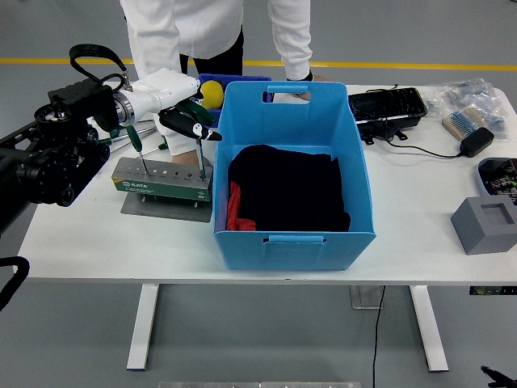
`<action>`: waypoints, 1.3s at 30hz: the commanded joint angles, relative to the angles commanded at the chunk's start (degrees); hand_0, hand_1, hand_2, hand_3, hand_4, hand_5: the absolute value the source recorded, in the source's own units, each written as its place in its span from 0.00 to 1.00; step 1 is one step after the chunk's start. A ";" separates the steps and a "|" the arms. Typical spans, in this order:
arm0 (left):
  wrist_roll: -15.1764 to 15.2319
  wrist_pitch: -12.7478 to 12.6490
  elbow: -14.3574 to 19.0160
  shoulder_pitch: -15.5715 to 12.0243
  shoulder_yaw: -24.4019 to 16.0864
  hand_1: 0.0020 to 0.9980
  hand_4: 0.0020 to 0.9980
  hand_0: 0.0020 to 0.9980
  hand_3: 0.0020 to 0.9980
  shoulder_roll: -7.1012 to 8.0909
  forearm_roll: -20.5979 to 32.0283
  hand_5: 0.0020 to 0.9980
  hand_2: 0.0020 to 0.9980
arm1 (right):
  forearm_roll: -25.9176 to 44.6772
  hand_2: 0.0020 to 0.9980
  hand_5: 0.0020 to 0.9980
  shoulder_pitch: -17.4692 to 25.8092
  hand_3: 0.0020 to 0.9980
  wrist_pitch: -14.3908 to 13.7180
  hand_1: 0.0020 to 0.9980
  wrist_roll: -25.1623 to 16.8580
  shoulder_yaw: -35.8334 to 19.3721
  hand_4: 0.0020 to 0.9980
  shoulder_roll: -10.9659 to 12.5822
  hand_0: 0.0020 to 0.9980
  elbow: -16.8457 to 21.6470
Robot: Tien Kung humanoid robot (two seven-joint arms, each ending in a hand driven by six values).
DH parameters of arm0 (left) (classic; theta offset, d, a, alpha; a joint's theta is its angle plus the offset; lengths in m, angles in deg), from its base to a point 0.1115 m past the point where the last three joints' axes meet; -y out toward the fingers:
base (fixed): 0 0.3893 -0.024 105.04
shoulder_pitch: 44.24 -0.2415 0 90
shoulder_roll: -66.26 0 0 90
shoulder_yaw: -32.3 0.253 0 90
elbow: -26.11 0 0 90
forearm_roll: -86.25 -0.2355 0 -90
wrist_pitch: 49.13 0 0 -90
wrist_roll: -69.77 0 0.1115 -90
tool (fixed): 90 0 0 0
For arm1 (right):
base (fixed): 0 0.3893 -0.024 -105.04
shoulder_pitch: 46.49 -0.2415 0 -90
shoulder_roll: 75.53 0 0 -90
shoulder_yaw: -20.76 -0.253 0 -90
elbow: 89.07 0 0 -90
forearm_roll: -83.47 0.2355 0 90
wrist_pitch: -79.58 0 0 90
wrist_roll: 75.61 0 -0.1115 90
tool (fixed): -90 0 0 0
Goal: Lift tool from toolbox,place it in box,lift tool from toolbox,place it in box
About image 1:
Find person's right hand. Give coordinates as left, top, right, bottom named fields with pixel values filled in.
left=171, top=150, right=214, bottom=167

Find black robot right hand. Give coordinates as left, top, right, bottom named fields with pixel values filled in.
left=480, top=365, right=517, bottom=388

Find person's left hand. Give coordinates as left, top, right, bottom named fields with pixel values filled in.
left=297, top=74, right=327, bottom=101

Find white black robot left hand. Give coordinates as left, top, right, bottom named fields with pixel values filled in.
left=128, top=67, right=224, bottom=142

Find large green T-handle hex wrench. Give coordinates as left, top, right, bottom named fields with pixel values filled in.
left=175, top=99, right=218, bottom=181

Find green SATA wrench holder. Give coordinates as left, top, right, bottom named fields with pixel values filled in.
left=111, top=156, right=214, bottom=202

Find thin green T-handle hex wrench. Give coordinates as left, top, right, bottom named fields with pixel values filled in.
left=124, top=124, right=149, bottom=177

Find large light blue plastic box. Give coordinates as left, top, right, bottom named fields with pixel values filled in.
left=212, top=80, right=376, bottom=272

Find grey under-table control box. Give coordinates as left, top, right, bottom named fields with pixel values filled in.
left=349, top=285, right=385, bottom=311

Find yellow ball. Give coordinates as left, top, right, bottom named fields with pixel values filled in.
left=200, top=79, right=225, bottom=110

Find small dark blue bin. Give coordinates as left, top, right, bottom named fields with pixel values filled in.
left=196, top=73, right=272, bottom=129

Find red cloth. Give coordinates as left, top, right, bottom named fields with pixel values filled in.
left=225, top=180, right=256, bottom=232

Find black device with mounting tabs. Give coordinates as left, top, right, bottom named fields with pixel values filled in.
left=358, top=120, right=410, bottom=146

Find person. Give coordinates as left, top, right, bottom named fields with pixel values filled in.
left=120, top=0, right=327, bottom=167

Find black plastic tray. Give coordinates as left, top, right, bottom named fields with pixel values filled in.
left=347, top=86, right=428, bottom=133

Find white table leg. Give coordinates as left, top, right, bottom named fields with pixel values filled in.
left=126, top=284, right=160, bottom=372
left=407, top=285, right=450, bottom=373

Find black table control panel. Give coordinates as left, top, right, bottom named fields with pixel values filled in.
left=468, top=285, right=517, bottom=297

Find black cloth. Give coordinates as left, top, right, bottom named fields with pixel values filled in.
left=227, top=144, right=351, bottom=233

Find grey block with square recess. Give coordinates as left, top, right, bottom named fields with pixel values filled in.
left=449, top=196, right=517, bottom=256

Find blue resistor strip bundle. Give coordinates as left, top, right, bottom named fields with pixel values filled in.
left=440, top=107, right=488, bottom=141

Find clear plastic bags of parts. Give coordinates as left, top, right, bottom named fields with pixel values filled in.
left=423, top=78, right=511, bottom=142

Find black power adapter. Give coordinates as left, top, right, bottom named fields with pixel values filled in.
left=457, top=126, right=495, bottom=158

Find blue-rimmed parts tray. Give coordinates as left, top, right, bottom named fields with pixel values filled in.
left=476, top=157, right=517, bottom=205

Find circuit board parts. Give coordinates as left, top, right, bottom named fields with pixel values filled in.
left=482, top=159, right=517, bottom=203

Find small green T-handle hex wrench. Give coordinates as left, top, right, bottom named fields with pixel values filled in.
left=141, top=136, right=170, bottom=157

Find black adapter cord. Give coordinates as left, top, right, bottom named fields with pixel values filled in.
left=365, top=83, right=465, bottom=159

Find black hanging cable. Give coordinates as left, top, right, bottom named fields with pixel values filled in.
left=370, top=285, right=386, bottom=388

